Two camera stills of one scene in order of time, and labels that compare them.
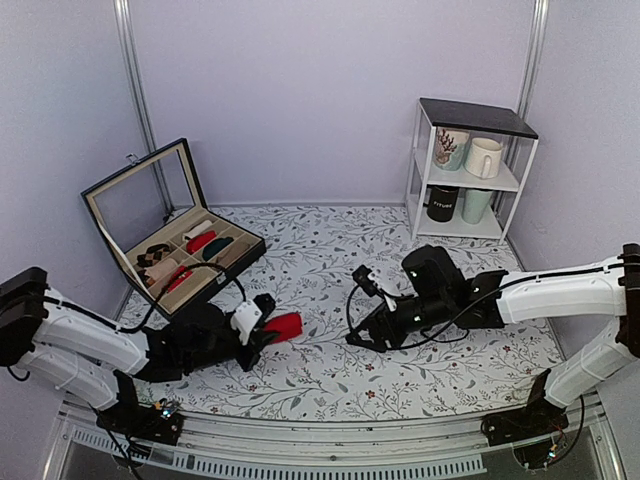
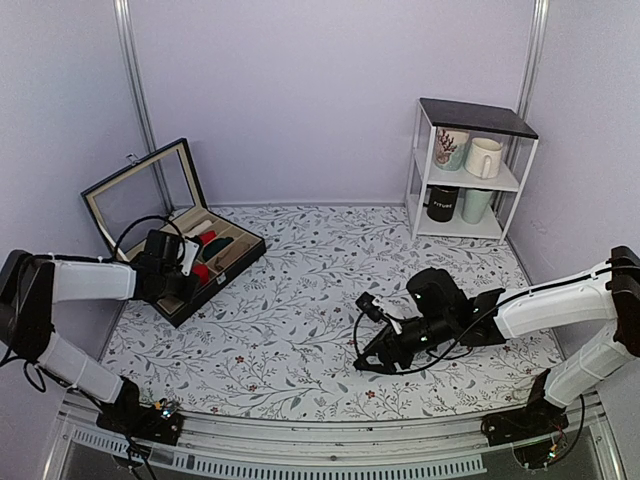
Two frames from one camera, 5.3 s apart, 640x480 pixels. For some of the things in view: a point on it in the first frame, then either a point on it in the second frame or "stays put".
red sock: [288, 326] → [202, 271]
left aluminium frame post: [129, 40] stays put
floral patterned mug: [451, 147] stays put
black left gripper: [257, 341] → [188, 294]
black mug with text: [440, 202] stays put
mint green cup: [474, 205] stays put
